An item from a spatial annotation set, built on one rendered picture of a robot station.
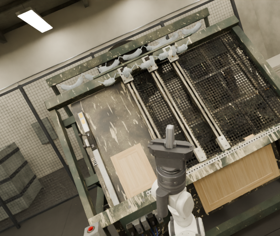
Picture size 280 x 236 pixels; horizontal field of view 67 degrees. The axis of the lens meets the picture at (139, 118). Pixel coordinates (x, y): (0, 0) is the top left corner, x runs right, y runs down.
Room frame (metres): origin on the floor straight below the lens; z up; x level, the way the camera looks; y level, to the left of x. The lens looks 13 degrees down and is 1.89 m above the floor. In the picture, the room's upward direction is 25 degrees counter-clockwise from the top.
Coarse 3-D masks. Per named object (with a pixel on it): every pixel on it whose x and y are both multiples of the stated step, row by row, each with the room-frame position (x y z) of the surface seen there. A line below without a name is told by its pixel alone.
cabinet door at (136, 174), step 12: (120, 156) 1.90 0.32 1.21; (132, 156) 1.88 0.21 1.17; (144, 156) 1.86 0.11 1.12; (120, 168) 1.84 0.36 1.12; (132, 168) 1.83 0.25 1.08; (144, 168) 1.81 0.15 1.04; (120, 180) 1.79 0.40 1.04; (132, 180) 1.78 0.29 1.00; (144, 180) 1.76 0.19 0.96; (132, 192) 1.72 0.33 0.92
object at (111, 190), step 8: (80, 112) 2.16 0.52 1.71; (80, 120) 2.12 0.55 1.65; (88, 128) 2.06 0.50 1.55; (96, 152) 1.93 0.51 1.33; (96, 160) 1.90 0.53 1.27; (104, 168) 1.85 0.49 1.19; (104, 176) 1.81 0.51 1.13; (112, 184) 1.79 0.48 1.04; (112, 192) 1.73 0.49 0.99; (112, 200) 1.70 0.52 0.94
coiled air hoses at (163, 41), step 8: (200, 24) 2.83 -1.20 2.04; (184, 32) 2.78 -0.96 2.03; (192, 32) 2.78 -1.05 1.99; (160, 40) 2.80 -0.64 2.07; (168, 40) 2.76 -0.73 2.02; (152, 48) 2.74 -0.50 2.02; (128, 56) 2.72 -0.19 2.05; (136, 56) 2.73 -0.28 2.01; (112, 64) 2.73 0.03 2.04; (80, 80) 2.67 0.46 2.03; (64, 88) 2.66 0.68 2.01
